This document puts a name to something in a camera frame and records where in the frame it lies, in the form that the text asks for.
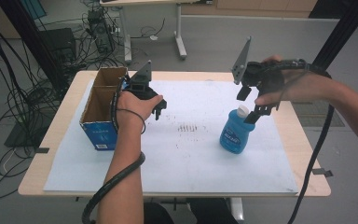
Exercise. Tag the white mat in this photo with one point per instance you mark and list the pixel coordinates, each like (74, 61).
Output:
(183, 168)

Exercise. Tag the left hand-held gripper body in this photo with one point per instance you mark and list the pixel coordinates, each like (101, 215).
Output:
(141, 87)

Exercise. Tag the blue bottle with white cap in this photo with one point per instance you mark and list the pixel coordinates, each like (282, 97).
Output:
(234, 135)

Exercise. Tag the white background desk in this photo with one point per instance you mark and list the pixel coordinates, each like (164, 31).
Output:
(180, 37)

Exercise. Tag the black equipment box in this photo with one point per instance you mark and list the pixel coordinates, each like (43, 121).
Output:
(59, 43)

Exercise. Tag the person's left leg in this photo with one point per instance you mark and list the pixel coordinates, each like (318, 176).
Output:
(155, 214)

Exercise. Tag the person's leg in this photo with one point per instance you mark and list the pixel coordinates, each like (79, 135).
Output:
(155, 214)
(211, 213)

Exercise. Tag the person's right leg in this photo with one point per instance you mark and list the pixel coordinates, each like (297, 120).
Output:
(211, 213)

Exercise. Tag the white table leg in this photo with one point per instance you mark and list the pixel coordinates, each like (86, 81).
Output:
(236, 208)

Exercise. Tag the light wooden table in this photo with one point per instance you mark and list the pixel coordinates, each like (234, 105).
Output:
(303, 146)

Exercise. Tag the grey metal table clip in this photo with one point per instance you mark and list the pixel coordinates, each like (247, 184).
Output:
(42, 150)
(321, 172)

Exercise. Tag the black metal frame post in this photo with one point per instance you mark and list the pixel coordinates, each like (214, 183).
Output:
(343, 29)
(28, 34)

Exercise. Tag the blue cardboard box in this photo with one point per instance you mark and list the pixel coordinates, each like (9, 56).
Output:
(101, 132)

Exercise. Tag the black computer tower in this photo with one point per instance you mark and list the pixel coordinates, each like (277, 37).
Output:
(101, 32)

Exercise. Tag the person's left hand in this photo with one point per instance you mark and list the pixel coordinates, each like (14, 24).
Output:
(132, 109)

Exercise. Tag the dark grey floor mat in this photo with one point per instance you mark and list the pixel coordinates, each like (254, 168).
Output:
(317, 115)

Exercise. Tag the black floor mat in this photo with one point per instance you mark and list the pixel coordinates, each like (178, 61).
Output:
(24, 137)

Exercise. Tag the person's right hand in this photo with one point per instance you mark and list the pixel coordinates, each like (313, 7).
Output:
(307, 87)

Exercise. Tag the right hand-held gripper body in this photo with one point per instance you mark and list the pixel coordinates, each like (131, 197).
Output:
(268, 81)

